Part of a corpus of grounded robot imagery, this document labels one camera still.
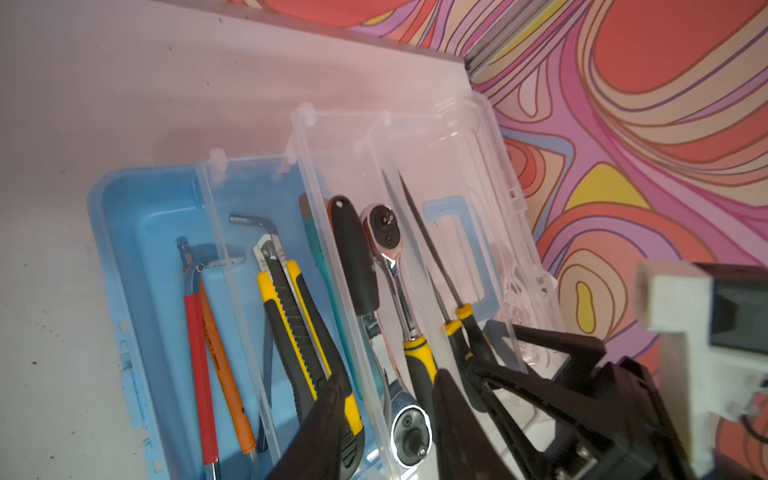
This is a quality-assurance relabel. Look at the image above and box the blue plastic tool box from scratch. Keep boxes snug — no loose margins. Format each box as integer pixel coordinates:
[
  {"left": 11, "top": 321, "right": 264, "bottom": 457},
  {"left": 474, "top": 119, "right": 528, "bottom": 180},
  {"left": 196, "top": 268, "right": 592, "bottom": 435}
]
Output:
[{"left": 88, "top": 93, "right": 563, "bottom": 479}]

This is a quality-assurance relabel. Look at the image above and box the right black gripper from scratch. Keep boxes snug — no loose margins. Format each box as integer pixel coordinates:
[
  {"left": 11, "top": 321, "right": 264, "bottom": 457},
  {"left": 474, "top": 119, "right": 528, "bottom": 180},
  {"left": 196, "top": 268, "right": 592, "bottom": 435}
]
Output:
[{"left": 465, "top": 325, "right": 696, "bottom": 479}]

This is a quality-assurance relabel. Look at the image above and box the black ratchet wrench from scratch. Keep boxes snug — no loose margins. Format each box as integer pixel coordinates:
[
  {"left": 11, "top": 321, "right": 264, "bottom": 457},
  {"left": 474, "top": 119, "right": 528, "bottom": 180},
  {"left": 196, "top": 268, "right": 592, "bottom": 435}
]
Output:
[{"left": 327, "top": 195, "right": 433, "bottom": 468}]

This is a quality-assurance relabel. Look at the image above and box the teal utility knife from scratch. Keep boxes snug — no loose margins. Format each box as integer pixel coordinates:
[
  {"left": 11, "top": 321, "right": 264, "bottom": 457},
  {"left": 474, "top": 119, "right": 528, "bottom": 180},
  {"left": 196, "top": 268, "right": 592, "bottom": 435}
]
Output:
[{"left": 298, "top": 193, "right": 365, "bottom": 400}]

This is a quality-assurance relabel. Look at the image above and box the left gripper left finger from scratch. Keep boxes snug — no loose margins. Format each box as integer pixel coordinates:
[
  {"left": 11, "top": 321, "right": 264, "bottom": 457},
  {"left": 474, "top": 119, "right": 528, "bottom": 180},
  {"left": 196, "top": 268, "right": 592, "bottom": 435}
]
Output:
[{"left": 267, "top": 374, "right": 346, "bottom": 480}]

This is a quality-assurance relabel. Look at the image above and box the yellow black utility knife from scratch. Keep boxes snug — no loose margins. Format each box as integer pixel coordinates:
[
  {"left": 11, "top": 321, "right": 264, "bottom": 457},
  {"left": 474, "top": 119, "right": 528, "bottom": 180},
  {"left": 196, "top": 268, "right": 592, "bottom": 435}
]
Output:
[{"left": 253, "top": 233, "right": 365, "bottom": 479}]

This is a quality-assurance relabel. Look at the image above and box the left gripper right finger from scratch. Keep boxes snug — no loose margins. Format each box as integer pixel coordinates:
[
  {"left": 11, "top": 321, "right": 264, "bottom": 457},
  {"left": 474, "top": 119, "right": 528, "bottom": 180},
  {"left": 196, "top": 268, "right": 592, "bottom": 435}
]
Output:
[{"left": 432, "top": 369, "right": 514, "bottom": 480}]

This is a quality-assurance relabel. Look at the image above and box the large black hex key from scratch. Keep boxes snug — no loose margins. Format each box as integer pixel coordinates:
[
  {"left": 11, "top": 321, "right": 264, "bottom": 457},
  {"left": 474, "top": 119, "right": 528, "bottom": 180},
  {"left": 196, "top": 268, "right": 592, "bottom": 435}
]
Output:
[{"left": 229, "top": 213, "right": 276, "bottom": 452}]

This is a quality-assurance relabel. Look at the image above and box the red handled hex key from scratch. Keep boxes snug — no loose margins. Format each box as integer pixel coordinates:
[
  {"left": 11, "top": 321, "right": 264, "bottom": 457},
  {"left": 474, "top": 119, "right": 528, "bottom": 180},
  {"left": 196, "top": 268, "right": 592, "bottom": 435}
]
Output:
[{"left": 177, "top": 238, "right": 222, "bottom": 479}]

